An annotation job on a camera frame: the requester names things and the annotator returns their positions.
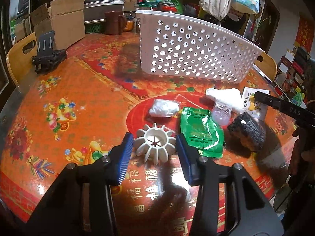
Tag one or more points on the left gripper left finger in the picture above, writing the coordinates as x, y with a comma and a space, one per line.
92, 182

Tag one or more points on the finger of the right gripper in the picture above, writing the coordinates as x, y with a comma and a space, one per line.
285, 107

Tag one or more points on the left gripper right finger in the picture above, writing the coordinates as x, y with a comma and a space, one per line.
203, 172

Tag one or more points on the white towel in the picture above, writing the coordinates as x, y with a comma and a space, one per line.
231, 97

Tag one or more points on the clear plastic cup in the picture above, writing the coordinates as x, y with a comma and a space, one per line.
221, 113

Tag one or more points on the green foil packet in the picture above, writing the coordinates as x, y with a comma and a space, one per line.
202, 132

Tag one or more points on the white ribbed plastic ball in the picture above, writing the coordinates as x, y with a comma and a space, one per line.
154, 144

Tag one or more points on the small white bagged wad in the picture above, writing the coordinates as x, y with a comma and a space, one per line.
164, 108

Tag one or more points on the low white shelf unit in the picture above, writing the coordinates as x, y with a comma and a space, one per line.
295, 77

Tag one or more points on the cartoon printed card packet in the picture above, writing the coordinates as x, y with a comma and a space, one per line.
255, 109

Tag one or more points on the right wooden chair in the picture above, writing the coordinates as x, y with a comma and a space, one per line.
267, 65

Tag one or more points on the wooden chair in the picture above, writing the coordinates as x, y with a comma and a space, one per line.
19, 58
267, 65

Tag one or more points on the white perforated plastic basket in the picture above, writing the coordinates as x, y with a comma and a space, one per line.
177, 45

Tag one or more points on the black phone stand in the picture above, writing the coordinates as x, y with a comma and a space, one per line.
47, 59

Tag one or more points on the red lidded jar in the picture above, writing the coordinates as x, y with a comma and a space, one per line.
166, 7

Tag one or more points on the left wooden chair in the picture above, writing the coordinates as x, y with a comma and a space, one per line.
19, 58

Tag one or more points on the brown ceramic mug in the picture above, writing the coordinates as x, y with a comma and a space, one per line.
115, 22

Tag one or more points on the brown cardboard box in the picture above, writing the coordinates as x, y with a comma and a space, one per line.
64, 17

